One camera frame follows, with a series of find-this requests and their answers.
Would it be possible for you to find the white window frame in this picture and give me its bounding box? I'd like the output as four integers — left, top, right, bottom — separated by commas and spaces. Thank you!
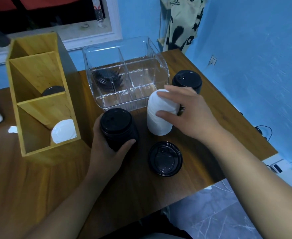
0, 0, 123, 67

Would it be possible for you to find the person's right forearm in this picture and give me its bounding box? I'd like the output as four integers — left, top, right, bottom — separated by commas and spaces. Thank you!
203, 126, 292, 239

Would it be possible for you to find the grey shirt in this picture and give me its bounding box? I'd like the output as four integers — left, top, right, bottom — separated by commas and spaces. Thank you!
141, 232, 186, 239

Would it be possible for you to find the wooden three-compartment organizer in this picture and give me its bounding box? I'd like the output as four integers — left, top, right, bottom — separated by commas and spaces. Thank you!
6, 32, 83, 157

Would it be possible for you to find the cream tote bag black print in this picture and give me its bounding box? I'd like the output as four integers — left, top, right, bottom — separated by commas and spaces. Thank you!
161, 0, 207, 53

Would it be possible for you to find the dark shoe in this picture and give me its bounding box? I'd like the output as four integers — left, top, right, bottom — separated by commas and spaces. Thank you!
161, 206, 171, 221

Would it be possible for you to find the short stack of black lids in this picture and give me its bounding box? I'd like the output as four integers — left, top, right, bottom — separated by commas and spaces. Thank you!
172, 70, 203, 116

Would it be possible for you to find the pile of black and white cup lids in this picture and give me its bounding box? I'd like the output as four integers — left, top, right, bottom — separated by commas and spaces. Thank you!
93, 71, 120, 91

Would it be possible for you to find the black wired device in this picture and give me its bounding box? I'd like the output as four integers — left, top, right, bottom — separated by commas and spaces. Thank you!
255, 125, 273, 141

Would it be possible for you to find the clear plastic container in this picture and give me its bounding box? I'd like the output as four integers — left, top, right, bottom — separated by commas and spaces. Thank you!
82, 36, 170, 112

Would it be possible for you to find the white cable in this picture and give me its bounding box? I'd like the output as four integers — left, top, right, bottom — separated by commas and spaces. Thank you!
210, 179, 236, 195

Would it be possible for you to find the person's left hand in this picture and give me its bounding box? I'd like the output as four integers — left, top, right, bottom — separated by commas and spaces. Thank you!
87, 113, 136, 183

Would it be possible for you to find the person's right hand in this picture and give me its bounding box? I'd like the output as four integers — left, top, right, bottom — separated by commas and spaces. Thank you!
156, 84, 225, 145

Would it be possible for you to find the clear plastic water bottle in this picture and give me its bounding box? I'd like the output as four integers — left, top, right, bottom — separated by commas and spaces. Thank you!
92, 0, 104, 23

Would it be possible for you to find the large black cup lid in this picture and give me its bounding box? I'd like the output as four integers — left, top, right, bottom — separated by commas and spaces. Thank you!
148, 141, 183, 178

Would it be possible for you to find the person's left forearm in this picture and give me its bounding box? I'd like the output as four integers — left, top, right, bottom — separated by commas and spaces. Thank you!
21, 174, 111, 239

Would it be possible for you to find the white domed cup lid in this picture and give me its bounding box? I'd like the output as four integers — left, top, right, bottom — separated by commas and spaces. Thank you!
147, 89, 181, 136

